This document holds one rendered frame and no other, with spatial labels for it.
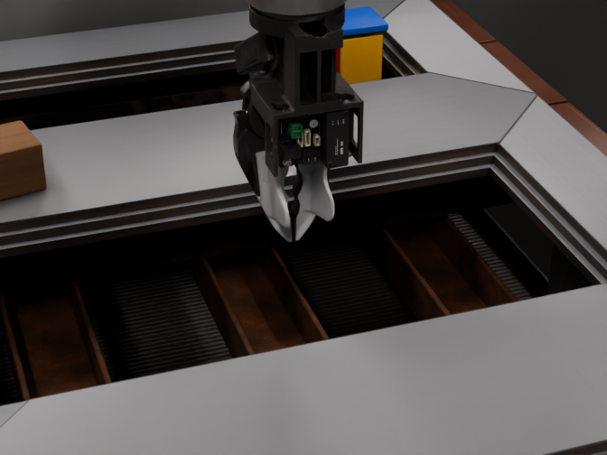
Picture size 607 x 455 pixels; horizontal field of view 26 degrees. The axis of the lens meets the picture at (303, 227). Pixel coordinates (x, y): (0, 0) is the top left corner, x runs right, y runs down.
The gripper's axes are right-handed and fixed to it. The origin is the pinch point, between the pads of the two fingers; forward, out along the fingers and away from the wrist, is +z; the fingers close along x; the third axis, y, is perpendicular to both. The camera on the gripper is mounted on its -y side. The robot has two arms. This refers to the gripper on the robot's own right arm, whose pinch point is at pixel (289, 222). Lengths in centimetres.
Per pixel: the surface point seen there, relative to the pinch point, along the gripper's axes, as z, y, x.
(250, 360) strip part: 5.8, 9.8, -6.5
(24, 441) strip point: 5.8, 13.8, -24.5
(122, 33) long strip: 6, -58, -2
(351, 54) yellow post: 4.7, -40.7, 20.7
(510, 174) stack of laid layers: 7.0, -12.9, 27.3
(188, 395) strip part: 5.8, 12.5, -12.1
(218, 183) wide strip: 5.8, -18.2, -1.3
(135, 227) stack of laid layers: 7.8, -16.0, -10.1
